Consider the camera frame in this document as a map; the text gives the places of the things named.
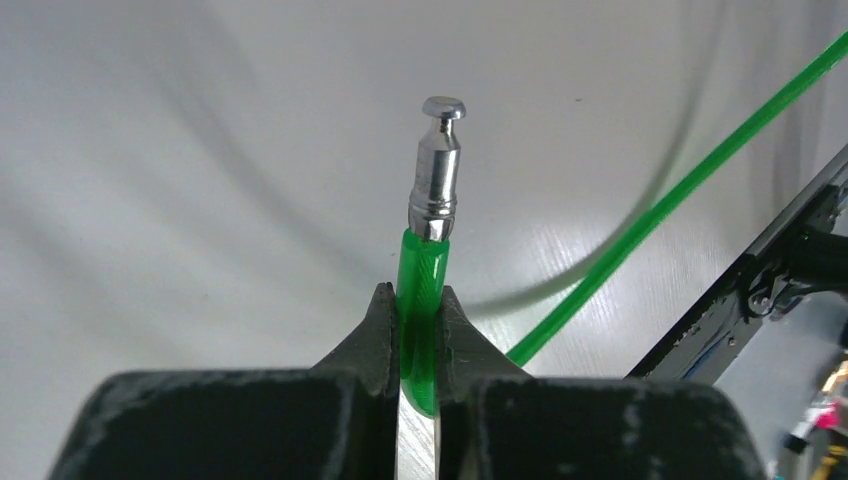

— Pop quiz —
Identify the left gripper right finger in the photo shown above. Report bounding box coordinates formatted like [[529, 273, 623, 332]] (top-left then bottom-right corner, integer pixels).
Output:
[[434, 287, 767, 479]]

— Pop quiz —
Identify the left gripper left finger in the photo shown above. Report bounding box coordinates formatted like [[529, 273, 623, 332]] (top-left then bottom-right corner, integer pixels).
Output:
[[49, 283, 400, 479]]

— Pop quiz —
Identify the green cable lock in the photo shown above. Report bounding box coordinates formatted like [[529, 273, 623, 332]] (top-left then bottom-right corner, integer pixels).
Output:
[[396, 34, 847, 418]]

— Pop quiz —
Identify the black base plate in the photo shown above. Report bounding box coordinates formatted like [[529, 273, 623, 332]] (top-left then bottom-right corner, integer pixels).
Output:
[[628, 149, 847, 383]]

